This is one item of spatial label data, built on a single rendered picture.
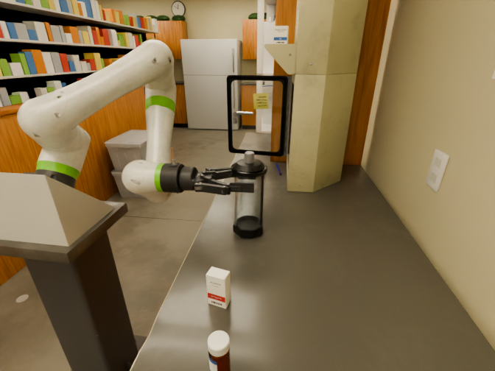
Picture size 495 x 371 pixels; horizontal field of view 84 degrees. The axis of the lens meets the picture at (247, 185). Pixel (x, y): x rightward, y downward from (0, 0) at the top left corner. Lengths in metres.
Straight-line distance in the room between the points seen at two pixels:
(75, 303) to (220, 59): 5.40
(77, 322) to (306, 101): 1.21
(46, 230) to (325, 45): 1.08
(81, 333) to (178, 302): 0.72
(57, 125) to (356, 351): 0.97
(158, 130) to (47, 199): 0.42
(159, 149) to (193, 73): 5.24
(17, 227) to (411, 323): 1.10
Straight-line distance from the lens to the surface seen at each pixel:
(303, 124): 1.12
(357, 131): 1.55
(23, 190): 1.00
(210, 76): 6.16
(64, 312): 1.34
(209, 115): 6.27
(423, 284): 0.87
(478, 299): 0.87
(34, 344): 2.15
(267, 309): 0.70
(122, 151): 3.22
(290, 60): 1.09
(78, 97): 1.01
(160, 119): 1.11
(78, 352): 1.50
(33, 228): 1.06
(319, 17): 1.10
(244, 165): 0.79
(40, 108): 1.00
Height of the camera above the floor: 1.47
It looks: 25 degrees down
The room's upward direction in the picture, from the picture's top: straight up
